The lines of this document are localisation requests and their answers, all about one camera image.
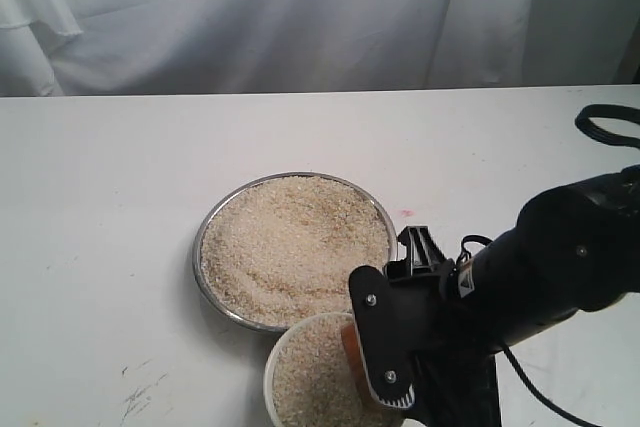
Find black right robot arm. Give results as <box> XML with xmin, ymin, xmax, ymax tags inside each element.
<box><xmin>384</xmin><ymin>166</ymin><xmax>639</xmax><ymax>426</ymax></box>

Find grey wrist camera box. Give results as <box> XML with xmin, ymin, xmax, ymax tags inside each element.
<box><xmin>348</xmin><ymin>266</ymin><xmax>415</xmax><ymax>410</ymax></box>

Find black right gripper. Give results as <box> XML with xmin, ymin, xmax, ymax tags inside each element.
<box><xmin>384</xmin><ymin>226</ymin><xmax>500</xmax><ymax>426</ymax></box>

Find white backdrop cloth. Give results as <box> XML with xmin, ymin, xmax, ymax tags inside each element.
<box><xmin>1</xmin><ymin>0</ymin><xmax>639</xmax><ymax>96</ymax></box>

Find round steel rice plate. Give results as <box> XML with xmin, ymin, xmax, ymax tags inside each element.
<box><xmin>191</xmin><ymin>172</ymin><xmax>397</xmax><ymax>333</ymax></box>

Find white ceramic rice bowl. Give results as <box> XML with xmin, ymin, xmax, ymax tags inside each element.
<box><xmin>263</xmin><ymin>312</ymin><xmax>415</xmax><ymax>426</ymax></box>

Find brown wooden cup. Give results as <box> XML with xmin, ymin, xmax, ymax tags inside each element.
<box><xmin>340</xmin><ymin>322</ymin><xmax>383</xmax><ymax>411</ymax></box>

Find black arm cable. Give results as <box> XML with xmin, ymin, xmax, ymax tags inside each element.
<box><xmin>457</xmin><ymin>103</ymin><xmax>640</xmax><ymax>427</ymax></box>

